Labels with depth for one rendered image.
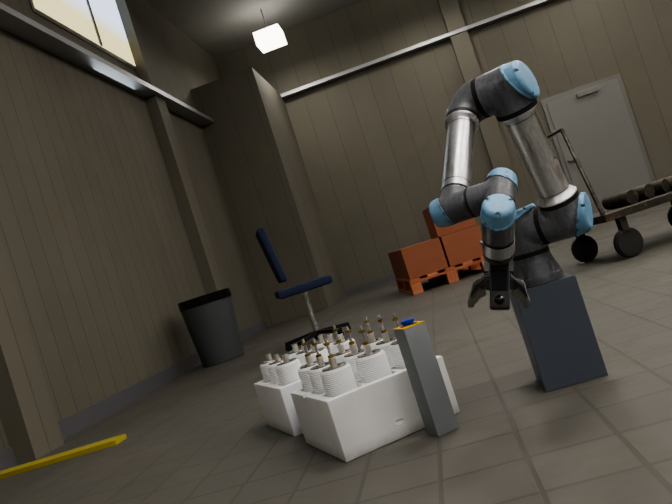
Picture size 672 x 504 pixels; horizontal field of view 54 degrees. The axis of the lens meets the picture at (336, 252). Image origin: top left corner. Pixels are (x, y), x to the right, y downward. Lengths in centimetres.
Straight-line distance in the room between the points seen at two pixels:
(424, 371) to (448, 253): 528
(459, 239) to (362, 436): 534
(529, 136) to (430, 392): 75
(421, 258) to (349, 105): 542
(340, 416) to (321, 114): 1032
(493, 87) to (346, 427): 102
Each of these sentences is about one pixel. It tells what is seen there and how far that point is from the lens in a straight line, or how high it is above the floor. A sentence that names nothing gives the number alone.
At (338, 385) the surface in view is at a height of 20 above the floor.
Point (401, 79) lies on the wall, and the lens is 1199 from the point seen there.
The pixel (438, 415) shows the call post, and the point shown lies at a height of 6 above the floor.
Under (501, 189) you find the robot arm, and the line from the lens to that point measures 157.
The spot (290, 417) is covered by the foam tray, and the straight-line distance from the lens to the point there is 244.
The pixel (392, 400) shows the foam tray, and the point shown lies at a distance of 198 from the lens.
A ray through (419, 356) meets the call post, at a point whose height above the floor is 23.
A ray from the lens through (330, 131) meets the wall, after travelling 1193.
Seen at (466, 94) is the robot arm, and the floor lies 87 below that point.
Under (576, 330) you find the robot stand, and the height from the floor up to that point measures 15.
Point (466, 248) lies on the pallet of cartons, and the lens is 716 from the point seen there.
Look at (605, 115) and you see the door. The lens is 1214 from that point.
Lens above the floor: 53
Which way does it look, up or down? 1 degrees up
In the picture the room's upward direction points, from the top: 18 degrees counter-clockwise
